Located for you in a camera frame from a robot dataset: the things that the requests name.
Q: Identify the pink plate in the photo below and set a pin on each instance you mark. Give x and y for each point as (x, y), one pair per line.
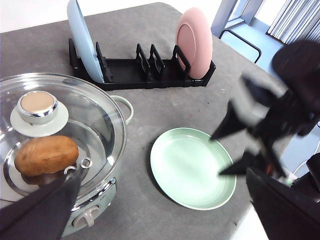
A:
(194, 39)

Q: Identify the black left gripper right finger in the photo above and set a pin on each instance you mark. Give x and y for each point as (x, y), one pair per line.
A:
(284, 212)

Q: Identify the white cable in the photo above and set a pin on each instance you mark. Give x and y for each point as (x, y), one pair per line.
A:
(299, 167)

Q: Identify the green electric steamer pot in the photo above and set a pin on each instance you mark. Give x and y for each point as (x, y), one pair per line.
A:
(94, 213)

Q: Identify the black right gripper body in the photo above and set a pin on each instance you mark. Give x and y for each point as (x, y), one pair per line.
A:
(276, 116)

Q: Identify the glass pot lid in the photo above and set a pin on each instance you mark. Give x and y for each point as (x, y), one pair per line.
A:
(53, 123)

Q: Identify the brown potato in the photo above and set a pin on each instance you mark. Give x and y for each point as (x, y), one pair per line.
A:
(46, 154)

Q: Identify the black dish rack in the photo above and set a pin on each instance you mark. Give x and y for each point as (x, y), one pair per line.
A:
(145, 73)

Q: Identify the white stool frame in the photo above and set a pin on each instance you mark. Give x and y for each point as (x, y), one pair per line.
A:
(222, 21)

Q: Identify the blue plate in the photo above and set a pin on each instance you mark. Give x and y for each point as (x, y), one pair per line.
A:
(83, 40)

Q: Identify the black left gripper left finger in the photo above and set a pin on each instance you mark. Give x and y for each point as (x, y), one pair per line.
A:
(43, 215)

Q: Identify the green plate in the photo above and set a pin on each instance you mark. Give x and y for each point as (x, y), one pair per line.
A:
(187, 165)

